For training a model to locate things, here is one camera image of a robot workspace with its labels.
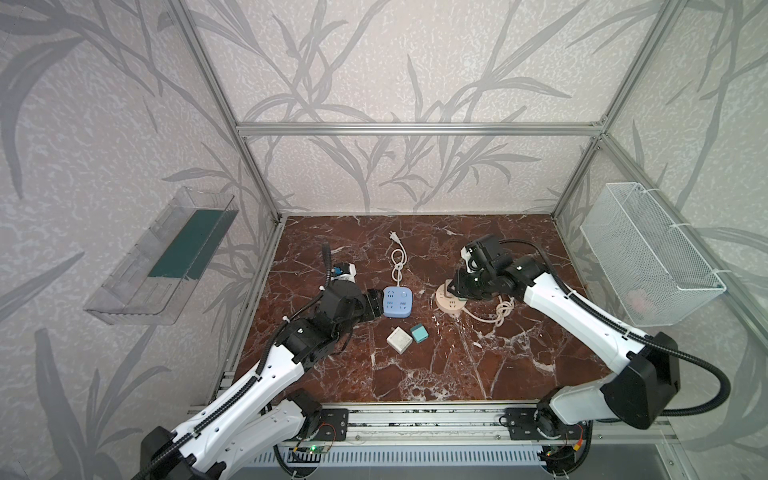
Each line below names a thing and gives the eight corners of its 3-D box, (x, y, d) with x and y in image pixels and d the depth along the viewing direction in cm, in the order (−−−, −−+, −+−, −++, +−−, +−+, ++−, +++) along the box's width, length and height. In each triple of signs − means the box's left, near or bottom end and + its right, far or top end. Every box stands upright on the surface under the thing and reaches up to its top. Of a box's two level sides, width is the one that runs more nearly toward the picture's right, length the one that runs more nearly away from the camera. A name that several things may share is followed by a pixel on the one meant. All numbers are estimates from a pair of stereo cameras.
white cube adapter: (386, 342, 89) (385, 339, 87) (398, 329, 92) (398, 325, 90) (401, 356, 87) (401, 352, 85) (413, 341, 90) (413, 338, 87)
